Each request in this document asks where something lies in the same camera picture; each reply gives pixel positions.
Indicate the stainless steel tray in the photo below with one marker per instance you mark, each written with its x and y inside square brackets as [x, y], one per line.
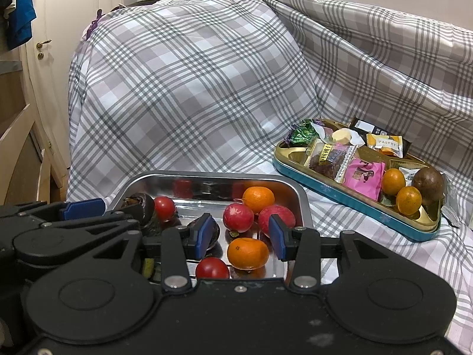
[207, 185]

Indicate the red radish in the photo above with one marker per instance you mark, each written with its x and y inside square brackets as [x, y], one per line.
[238, 217]

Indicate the pale round pastry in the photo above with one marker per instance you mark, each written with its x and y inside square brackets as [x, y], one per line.
[342, 135]

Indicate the light wooden chair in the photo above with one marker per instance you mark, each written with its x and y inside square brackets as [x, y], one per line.
[22, 144]

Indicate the blue and gold tin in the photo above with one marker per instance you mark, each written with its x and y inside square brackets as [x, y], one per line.
[332, 196]

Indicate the black snack packet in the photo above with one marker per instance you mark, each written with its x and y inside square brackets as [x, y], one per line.
[364, 125]

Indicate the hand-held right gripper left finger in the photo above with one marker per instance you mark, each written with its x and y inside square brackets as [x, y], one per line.
[206, 235]

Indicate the small tangerine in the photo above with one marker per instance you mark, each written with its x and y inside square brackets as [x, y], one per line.
[247, 253]
[258, 199]
[393, 182]
[408, 200]

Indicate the yellow pastry packet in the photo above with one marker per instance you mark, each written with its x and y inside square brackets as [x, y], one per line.
[384, 143]

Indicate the pink snack packet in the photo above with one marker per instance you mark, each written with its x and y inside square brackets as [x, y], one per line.
[364, 175]

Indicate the brown round fruit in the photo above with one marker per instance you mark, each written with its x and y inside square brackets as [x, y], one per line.
[428, 185]

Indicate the purple cloth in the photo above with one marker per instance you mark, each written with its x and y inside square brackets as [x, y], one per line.
[92, 24]

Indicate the green wrapped candy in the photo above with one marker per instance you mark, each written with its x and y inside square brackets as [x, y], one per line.
[301, 135]

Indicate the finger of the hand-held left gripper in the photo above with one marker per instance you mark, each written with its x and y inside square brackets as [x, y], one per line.
[107, 221]
[83, 209]

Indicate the purple candy wrapper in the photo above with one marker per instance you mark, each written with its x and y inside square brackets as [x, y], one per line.
[320, 127]

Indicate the blue garment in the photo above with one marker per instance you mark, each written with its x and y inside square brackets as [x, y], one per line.
[22, 11]

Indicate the white door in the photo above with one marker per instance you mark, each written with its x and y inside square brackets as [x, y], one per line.
[62, 7]

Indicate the red apple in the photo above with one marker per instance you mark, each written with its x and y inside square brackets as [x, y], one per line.
[264, 223]

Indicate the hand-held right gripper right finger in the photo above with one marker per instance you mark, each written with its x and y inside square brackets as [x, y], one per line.
[277, 236]

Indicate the plaid blanket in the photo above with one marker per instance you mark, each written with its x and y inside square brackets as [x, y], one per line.
[184, 81]

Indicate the clear packet of brown cake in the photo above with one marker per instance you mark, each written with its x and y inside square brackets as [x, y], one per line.
[329, 159]

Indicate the red cherry tomato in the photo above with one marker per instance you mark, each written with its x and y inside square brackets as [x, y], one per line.
[165, 207]
[212, 268]

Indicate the white snack packet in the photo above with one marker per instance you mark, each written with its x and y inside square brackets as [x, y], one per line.
[408, 173]

